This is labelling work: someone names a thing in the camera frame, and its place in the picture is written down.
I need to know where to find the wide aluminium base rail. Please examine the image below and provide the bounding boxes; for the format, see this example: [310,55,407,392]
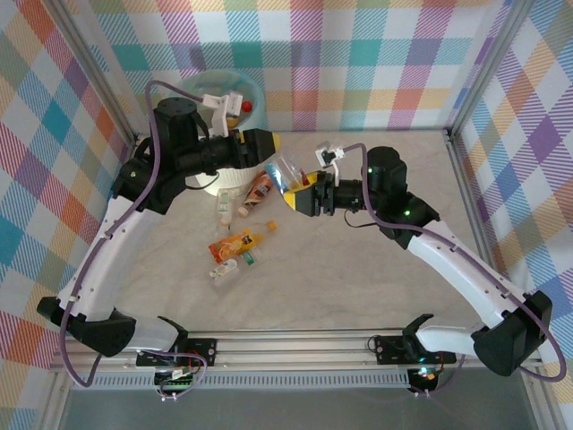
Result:
[48,329,545,371]

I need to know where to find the small white label bottle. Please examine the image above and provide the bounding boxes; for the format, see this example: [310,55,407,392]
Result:
[209,258,241,288]

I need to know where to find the blue cap clear bottle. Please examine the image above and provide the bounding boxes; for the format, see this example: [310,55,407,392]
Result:
[263,151,314,198]

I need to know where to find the green controller board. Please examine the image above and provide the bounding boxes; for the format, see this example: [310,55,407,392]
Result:
[154,366,198,395]

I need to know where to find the grey slotted cable duct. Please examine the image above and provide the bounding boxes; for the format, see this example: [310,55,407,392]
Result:
[71,372,413,391]

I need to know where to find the brown chocolate drink bottle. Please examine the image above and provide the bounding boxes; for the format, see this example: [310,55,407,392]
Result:
[238,172,275,219]

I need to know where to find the aluminium frame post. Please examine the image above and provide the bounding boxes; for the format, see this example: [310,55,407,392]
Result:
[44,0,140,144]
[447,0,538,140]

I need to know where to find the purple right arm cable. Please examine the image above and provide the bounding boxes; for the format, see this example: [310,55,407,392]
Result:
[342,142,569,400]

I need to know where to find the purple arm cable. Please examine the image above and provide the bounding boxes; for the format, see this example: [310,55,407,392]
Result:
[60,79,211,402]
[342,142,569,400]

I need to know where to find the small green label bottle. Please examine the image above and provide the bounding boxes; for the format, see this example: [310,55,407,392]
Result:
[216,188,235,228]

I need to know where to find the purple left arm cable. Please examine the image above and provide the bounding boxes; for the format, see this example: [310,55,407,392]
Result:
[60,79,211,402]

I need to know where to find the orange juice bottle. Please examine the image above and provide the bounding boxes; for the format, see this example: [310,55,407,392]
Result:
[208,219,278,264]

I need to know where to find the small lit controller board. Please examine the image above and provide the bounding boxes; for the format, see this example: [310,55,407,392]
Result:
[409,366,442,391]

